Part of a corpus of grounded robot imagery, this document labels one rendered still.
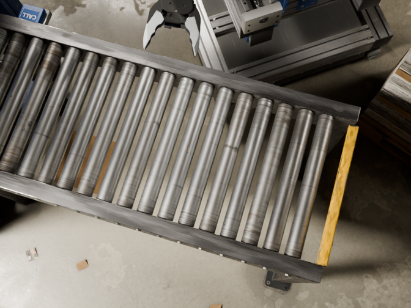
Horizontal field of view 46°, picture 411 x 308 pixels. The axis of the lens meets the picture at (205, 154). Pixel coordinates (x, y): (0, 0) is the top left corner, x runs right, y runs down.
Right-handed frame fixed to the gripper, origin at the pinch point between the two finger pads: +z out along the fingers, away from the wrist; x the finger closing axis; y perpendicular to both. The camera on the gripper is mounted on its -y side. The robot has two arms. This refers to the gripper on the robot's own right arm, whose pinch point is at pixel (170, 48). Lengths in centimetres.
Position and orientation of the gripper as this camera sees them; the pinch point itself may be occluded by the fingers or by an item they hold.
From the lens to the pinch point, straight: 111.4
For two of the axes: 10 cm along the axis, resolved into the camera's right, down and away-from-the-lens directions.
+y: -1.0, 2.4, 9.7
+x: -9.9, -1.4, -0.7
